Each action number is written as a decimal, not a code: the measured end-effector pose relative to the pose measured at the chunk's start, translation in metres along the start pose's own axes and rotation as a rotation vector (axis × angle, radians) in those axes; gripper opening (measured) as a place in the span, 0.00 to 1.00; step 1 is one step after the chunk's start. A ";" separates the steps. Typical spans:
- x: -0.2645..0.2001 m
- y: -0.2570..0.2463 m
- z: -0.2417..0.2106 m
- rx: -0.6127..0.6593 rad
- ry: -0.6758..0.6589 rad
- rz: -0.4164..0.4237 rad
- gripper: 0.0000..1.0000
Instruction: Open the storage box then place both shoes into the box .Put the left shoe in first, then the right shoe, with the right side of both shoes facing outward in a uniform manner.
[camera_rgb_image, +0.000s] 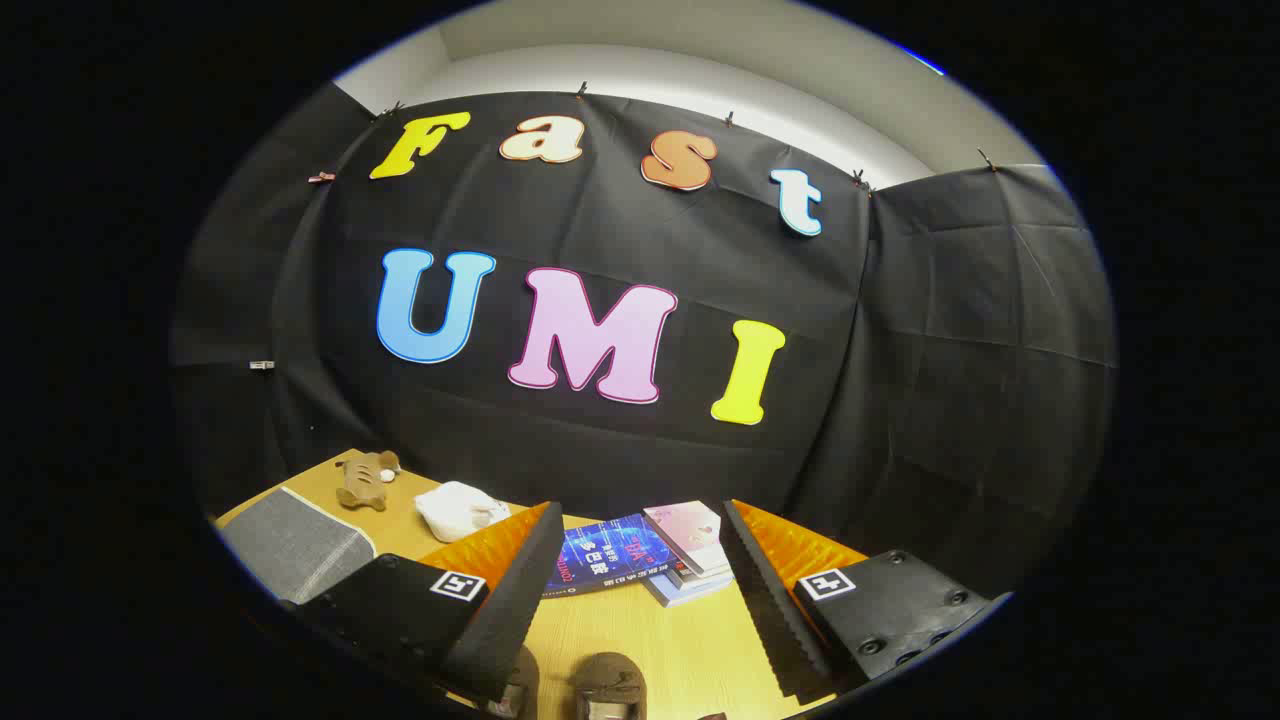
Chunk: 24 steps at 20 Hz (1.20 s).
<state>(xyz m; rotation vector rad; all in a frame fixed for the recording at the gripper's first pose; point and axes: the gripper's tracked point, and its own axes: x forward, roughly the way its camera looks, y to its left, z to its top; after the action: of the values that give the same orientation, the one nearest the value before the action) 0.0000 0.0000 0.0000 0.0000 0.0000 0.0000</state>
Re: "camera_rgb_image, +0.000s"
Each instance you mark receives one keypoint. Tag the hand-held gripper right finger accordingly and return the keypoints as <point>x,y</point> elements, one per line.
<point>765,600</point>

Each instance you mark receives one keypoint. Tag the grey blue book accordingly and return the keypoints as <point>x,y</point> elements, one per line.
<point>690,590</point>

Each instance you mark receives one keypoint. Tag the brown striped plush toy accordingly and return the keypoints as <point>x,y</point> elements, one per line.
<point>365,482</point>

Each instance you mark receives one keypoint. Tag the brown fuzzy shoe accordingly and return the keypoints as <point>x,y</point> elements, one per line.
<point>517,685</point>
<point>610,688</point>

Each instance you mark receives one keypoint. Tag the black backdrop cloth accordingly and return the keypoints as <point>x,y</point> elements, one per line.
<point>620,220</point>

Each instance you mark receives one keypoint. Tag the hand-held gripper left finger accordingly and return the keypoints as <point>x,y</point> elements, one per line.
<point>510,600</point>

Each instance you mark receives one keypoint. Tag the blue cover book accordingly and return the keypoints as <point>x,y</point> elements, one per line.
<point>610,555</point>

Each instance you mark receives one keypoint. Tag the grey fabric storage box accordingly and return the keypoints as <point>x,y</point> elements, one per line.
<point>290,545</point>

